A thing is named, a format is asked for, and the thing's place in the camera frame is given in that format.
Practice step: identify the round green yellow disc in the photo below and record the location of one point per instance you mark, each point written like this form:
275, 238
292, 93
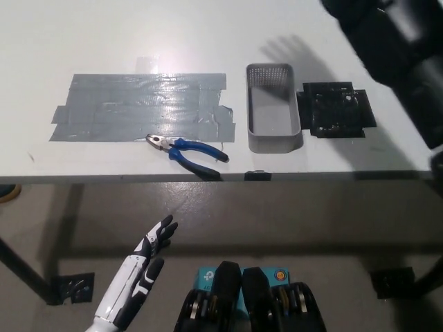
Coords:
7, 194

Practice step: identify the grey perforated plastic basket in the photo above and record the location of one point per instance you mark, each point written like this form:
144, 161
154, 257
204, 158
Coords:
273, 142

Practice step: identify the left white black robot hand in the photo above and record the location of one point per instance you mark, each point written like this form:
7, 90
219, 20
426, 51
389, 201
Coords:
128, 283

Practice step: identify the small black tape piece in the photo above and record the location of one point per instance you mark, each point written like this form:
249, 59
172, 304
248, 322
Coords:
257, 175

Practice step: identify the black table frame bar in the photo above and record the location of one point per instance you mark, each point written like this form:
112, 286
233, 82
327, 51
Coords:
431, 276
26, 269

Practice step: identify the teal box on robot body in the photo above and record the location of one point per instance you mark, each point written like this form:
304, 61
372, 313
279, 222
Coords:
206, 276

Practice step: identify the grey duct tape patch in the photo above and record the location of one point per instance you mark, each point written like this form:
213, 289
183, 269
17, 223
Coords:
138, 107

